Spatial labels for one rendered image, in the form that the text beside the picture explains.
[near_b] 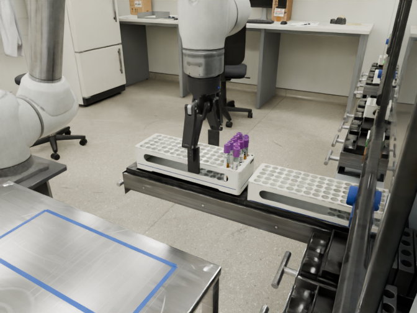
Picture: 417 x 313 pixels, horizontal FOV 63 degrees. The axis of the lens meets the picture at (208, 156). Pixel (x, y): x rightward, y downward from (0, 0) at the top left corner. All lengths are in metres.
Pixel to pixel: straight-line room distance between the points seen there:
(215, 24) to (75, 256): 0.51
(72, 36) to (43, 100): 2.80
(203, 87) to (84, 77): 3.37
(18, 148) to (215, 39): 0.73
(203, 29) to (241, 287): 1.26
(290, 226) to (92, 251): 0.41
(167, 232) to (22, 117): 1.09
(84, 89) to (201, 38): 3.42
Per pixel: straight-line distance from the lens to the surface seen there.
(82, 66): 4.03
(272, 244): 1.93
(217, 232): 1.97
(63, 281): 0.64
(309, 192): 0.76
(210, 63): 0.73
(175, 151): 0.87
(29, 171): 1.24
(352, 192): 0.53
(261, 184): 0.76
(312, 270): 0.64
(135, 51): 5.01
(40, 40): 1.20
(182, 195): 0.85
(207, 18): 0.71
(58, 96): 1.25
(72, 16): 3.96
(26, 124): 1.21
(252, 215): 0.78
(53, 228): 0.76
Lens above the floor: 1.26
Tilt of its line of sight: 27 degrees down
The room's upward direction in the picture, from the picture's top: straight up
